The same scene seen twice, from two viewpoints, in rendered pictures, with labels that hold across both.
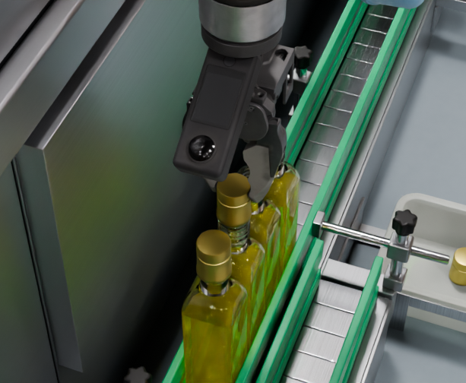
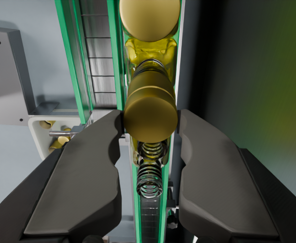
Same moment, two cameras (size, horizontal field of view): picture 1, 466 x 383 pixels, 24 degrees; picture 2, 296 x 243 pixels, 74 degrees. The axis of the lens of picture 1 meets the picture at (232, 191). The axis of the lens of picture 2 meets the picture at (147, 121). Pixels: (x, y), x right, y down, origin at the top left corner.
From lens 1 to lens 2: 98 cm
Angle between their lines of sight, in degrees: 17
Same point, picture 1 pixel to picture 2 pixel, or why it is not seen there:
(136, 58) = not seen: outside the picture
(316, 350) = (107, 61)
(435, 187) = not seen: hidden behind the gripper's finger
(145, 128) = not seen: outside the picture
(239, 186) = (141, 121)
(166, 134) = not seen: hidden behind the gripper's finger
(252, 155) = (91, 190)
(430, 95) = (128, 201)
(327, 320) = (110, 83)
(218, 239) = (143, 18)
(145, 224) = (240, 87)
